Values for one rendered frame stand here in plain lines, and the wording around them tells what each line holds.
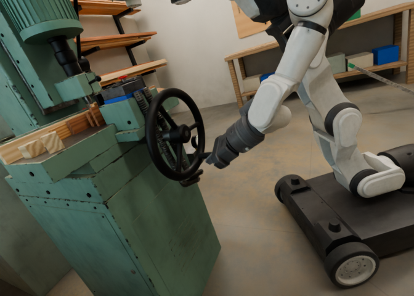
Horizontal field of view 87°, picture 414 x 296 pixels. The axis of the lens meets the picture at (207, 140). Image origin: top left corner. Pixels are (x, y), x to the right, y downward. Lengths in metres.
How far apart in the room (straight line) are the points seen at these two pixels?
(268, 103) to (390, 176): 0.81
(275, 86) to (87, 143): 0.51
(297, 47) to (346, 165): 0.70
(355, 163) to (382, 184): 0.14
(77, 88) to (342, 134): 0.98
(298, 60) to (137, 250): 0.73
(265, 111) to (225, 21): 3.60
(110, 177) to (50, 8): 0.52
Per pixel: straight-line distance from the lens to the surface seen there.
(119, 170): 0.74
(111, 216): 0.74
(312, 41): 0.55
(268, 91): 0.53
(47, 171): 0.63
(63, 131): 0.83
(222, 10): 4.09
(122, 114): 0.70
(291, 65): 0.55
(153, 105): 0.60
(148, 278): 0.91
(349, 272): 1.16
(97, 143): 0.70
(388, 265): 1.30
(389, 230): 1.20
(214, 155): 0.63
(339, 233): 1.09
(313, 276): 1.22
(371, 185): 1.19
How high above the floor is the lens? 1.02
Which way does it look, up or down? 21 degrees down
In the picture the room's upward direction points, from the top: 18 degrees counter-clockwise
